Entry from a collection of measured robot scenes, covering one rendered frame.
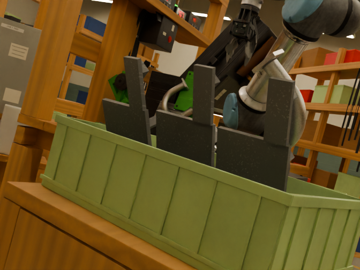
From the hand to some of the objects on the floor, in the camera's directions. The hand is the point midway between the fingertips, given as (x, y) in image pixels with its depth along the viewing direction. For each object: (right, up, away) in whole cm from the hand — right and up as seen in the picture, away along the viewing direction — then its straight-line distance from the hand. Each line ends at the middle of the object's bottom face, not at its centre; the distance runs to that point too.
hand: (237, 61), depth 169 cm
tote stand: (-40, -125, -65) cm, 147 cm away
